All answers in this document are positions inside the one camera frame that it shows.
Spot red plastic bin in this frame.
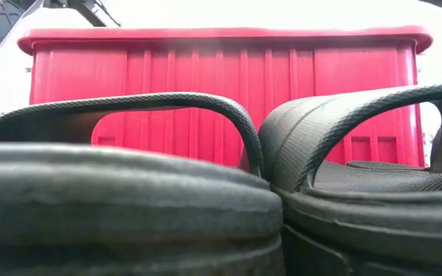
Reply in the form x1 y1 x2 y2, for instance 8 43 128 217
16 25 434 169

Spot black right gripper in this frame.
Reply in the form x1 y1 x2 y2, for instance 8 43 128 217
418 0 442 26

